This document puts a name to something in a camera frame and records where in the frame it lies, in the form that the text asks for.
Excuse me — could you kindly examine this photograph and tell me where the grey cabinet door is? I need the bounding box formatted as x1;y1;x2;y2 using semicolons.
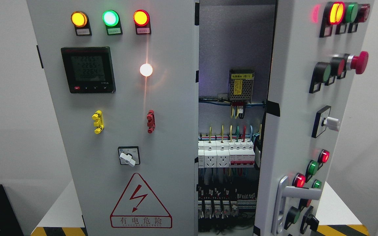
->
253;0;374;236
27;0;199;236

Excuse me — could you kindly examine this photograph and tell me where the white socket breaker row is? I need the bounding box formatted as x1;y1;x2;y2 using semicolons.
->
198;139;255;168

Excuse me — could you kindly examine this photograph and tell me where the green indicator lamp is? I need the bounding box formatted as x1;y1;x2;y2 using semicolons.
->
102;10;123;35

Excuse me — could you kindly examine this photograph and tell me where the red emergency stop button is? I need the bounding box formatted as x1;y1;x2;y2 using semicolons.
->
345;51;369;74

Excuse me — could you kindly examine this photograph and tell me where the silver door handle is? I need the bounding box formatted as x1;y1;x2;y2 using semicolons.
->
271;176;322;236

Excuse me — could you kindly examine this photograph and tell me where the red terminal post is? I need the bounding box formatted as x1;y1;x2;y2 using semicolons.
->
146;109;156;133

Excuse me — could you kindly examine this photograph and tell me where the black relay terminal row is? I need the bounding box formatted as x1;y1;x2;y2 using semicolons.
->
196;184;257;219

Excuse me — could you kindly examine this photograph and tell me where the white glowing indicator lamp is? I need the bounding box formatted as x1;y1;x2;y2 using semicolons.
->
139;63;153;77

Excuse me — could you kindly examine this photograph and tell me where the white rotary selector switch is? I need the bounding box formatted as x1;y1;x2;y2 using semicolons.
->
117;146;140;167

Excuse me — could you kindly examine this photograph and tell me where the red indicator lamp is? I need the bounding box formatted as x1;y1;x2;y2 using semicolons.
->
133;9;152;35

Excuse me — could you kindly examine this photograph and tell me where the yellow indicator lamp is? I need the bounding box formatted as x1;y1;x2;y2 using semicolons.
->
71;11;92;36

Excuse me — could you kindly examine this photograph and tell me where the metal mesh power supply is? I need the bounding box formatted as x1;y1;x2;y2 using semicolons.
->
228;69;255;102

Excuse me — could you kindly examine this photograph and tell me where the white selector switch right door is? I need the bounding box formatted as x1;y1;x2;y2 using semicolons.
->
311;106;341;138

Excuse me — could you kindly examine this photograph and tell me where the yellow terminal post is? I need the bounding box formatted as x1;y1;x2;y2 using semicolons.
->
92;110;104;134

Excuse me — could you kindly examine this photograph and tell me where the red electric hazard sticker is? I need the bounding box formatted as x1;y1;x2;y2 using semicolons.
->
110;173;173;228

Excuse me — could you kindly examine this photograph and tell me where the black digital power meter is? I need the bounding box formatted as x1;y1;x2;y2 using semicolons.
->
61;46;116;94

